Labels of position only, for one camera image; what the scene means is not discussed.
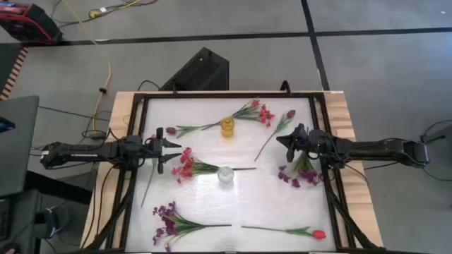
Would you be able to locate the maroon artificial tulip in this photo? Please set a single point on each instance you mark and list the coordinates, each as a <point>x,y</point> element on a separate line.
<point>171,131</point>
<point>291,114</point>

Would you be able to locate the red and black tool case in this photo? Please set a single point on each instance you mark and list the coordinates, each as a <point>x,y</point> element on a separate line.
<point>31,24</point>

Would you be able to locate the black computer case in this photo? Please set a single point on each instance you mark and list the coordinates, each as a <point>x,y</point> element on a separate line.
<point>197,72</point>

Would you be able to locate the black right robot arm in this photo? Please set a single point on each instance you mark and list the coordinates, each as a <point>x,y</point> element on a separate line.
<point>374,150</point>

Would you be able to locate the yellow glass vase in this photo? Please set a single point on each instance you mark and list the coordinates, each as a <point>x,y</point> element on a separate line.
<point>227,128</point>

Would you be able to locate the black floor stand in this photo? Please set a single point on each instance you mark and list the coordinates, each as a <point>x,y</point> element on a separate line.
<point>436,135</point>

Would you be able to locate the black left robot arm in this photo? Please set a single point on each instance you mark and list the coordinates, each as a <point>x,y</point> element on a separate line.
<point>77,153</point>

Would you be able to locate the clear embossed glass vase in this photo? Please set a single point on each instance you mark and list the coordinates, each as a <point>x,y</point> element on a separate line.
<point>226,174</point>

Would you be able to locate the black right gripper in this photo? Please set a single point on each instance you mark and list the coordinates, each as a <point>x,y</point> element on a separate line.
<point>316,141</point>

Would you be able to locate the dark grey flat panel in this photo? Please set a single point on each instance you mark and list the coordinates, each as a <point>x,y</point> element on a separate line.
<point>17,148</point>

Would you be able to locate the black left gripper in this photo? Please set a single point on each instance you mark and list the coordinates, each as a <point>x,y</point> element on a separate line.
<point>152,151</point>

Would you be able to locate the black mat with striped edge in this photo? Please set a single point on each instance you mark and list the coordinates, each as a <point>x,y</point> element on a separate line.
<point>7,63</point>

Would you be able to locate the purple artificial flower bunch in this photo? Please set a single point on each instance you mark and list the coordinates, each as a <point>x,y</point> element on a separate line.
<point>171,225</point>
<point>307,174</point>

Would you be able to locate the red artificial tulip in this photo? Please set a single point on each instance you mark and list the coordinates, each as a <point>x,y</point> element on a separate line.
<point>319,234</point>

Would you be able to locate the red artificial flower bunch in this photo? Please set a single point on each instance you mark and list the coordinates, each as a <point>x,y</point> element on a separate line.
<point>263,114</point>
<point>187,166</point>

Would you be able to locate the black metal table frame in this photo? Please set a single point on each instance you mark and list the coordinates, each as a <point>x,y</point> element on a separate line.
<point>229,95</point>

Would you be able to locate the blue and black headset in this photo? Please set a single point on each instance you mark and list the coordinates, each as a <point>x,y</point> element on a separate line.
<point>53,222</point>

